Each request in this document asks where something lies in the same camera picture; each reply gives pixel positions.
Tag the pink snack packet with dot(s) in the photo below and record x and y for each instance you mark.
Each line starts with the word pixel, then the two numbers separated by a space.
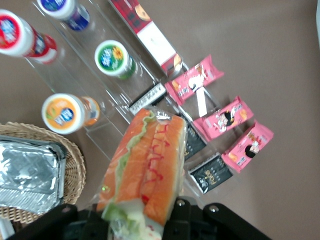
pixel 192 81
pixel 250 147
pixel 225 120

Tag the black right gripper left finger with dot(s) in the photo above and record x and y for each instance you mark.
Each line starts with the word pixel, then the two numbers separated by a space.
pixel 62 225

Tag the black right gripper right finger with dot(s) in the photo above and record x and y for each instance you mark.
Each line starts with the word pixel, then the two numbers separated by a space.
pixel 212 225

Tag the silver foil container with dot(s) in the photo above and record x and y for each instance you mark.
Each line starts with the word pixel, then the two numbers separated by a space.
pixel 27 172

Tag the red lid yogurt cup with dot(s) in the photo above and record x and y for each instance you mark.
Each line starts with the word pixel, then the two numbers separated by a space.
pixel 17 35

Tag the clear acrylic stepped stand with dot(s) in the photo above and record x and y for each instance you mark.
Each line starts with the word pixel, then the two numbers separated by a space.
pixel 75 75

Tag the orange lid yogurt cup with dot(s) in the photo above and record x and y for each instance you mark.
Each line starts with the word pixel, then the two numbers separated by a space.
pixel 62 113

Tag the red plaid cookie box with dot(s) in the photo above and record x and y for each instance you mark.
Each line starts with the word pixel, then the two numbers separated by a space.
pixel 152 40

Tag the blue lid yogurt cup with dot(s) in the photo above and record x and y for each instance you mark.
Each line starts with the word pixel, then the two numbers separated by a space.
pixel 65 10

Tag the oval tan wicker basket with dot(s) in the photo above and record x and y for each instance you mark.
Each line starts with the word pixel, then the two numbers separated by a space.
pixel 75 162

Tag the triangle sandwich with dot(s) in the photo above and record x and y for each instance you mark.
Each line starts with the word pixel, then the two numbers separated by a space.
pixel 150 162

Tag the green lid yogurt cup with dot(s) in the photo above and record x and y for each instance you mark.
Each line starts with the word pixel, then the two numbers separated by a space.
pixel 112 58

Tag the small black box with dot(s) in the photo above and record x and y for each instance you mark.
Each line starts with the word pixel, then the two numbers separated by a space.
pixel 195 142
pixel 148 100
pixel 212 175

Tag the white plastic bin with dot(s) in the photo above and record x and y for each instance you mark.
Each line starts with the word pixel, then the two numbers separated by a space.
pixel 5 230

